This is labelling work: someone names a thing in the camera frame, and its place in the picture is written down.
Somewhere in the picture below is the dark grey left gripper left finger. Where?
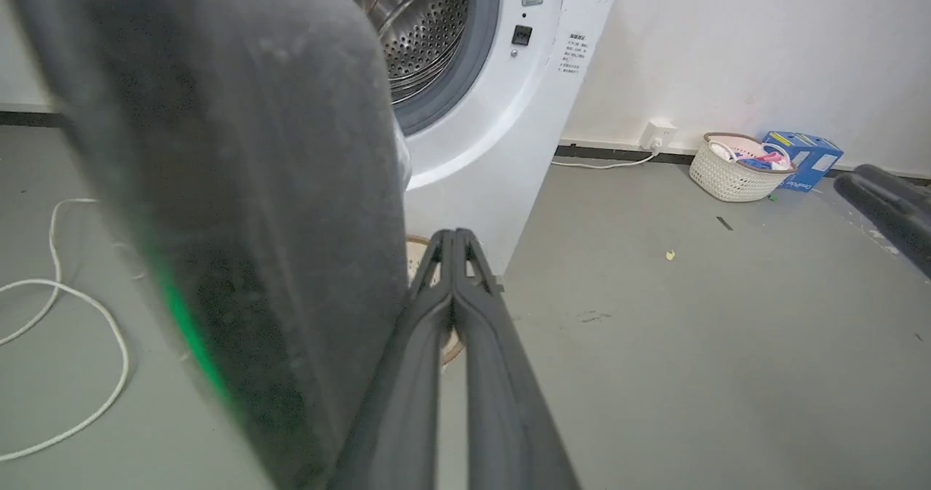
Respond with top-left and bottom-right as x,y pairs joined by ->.
329,230 -> 456,490

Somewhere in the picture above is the dark grey pointed left gripper right finger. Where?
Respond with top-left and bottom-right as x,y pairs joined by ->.
834,164 -> 931,281

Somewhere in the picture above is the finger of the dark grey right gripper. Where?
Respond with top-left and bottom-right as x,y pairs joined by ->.
452,228 -> 580,490

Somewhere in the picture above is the dark grey cloth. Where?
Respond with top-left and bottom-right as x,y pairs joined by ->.
0,0 -> 409,490

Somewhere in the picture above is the white front-load washing machine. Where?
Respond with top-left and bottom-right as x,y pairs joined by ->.
336,0 -> 628,278

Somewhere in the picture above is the blue cardboard box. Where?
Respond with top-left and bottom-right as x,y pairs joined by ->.
761,131 -> 845,193

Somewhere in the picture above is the colourful clothes pile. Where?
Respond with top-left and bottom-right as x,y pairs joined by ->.
709,140 -> 794,173

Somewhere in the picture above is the white woven laundry basket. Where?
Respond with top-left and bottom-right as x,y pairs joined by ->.
688,132 -> 798,204

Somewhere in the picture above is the printed washer label sticker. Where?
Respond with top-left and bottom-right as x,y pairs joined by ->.
558,33 -> 588,76

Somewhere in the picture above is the perforated steel washer drum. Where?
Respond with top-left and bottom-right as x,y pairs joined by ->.
364,0 -> 472,105

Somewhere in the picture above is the white wall power plug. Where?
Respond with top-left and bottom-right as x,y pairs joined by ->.
639,119 -> 678,151

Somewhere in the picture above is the thin white power cable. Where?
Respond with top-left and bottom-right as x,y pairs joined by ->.
551,147 -> 660,170

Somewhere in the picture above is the white looped floor cord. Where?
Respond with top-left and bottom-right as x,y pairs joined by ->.
0,198 -> 151,464

